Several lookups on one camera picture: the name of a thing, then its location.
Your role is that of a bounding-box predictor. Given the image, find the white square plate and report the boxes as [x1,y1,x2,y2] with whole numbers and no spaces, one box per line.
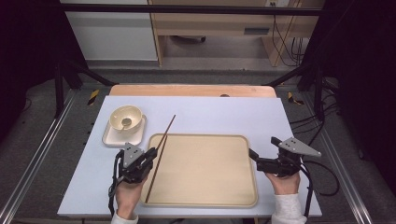
[102,114,148,148]

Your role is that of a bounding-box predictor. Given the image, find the black frame crossbar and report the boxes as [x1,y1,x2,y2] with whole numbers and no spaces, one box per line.
[60,3,323,17]

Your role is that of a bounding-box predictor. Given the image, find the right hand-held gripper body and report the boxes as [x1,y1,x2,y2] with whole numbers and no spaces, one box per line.
[256,137,321,178]

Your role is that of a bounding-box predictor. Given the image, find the light wooden table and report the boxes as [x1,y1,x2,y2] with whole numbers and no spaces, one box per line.
[108,83,277,99]

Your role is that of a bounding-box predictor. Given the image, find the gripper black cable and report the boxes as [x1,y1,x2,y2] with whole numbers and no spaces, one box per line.
[107,149,124,217]
[298,159,341,219]

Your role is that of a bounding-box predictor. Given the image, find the cream bowl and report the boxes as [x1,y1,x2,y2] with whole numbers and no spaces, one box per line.
[108,105,144,135]

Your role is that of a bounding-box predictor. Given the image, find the yellow black tape strip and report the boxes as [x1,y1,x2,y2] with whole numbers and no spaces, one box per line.
[87,89,100,106]
[286,91,305,106]

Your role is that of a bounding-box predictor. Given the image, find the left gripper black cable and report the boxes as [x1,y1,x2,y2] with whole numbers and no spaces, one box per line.
[107,149,124,217]

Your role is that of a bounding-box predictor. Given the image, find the beige tray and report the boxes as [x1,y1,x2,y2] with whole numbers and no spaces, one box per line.
[140,133,260,209]

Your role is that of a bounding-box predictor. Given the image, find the black desk cables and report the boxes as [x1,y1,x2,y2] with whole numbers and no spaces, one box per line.
[271,14,305,67]

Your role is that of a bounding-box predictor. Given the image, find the person's left hand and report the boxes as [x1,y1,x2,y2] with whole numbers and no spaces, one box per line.
[115,179,146,217]

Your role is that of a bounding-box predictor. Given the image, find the person's right hand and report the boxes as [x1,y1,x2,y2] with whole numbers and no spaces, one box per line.
[265,171,302,196]

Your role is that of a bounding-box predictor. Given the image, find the metal spoon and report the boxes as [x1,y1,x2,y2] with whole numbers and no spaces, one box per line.
[120,118,133,132]

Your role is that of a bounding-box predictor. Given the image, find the black metal stand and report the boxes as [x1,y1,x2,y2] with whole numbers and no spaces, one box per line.
[53,58,117,119]
[264,62,327,123]

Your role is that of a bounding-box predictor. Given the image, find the white cabinet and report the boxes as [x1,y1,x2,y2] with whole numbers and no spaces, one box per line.
[60,0,159,62]

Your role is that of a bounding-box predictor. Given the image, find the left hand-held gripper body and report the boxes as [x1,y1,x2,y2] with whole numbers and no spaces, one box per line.
[116,142,148,185]

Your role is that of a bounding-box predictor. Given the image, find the black floor cables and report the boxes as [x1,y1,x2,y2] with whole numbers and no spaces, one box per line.
[289,77,341,147]

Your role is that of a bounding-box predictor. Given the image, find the wooden desk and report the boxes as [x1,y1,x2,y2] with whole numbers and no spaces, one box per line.
[148,0,325,68]

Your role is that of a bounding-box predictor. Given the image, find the black curtain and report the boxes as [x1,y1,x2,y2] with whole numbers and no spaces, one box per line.
[306,0,396,188]
[0,0,89,142]

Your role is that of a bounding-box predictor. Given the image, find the grey desk label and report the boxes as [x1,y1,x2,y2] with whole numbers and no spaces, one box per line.
[243,27,271,35]

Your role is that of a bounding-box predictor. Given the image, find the aluminium floor rail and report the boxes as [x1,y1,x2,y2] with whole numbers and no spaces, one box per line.
[300,92,375,224]
[0,89,78,224]

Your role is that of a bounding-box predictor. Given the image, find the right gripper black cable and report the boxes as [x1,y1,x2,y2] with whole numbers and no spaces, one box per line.
[298,159,341,219]

